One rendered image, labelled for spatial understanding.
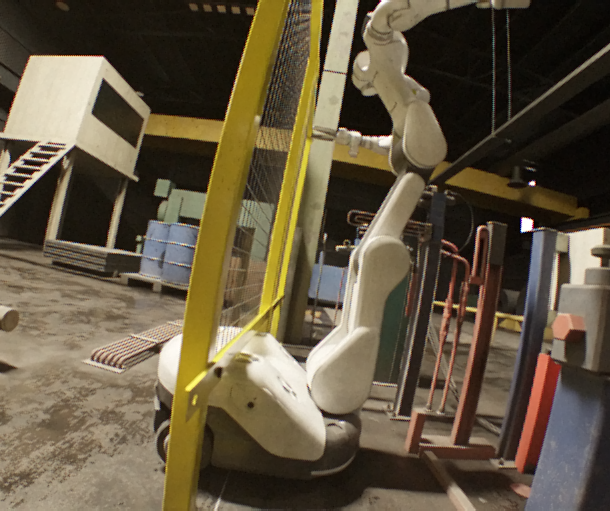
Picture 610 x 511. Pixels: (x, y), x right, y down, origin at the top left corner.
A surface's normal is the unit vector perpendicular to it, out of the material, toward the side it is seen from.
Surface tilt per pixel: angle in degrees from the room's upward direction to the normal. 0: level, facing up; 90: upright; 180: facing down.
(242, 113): 90
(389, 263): 90
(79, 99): 90
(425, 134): 90
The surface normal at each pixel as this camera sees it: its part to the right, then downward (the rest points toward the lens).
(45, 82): 0.02, -0.07
